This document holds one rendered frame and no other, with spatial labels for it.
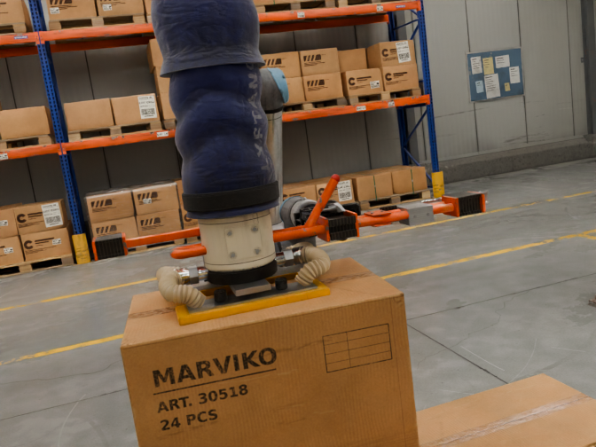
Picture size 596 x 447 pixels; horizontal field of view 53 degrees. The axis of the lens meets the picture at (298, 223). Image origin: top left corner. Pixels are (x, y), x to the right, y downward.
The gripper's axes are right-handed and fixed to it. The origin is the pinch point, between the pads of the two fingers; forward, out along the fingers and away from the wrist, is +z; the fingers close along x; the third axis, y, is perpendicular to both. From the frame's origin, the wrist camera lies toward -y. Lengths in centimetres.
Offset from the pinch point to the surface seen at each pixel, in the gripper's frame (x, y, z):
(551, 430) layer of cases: -65, -48, 11
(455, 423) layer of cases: -65, -29, -6
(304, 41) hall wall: 153, -302, -836
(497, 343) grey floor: -120, -151, -156
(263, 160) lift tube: 19.0, 20.5, 7.1
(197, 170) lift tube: 18.8, 35.3, 5.9
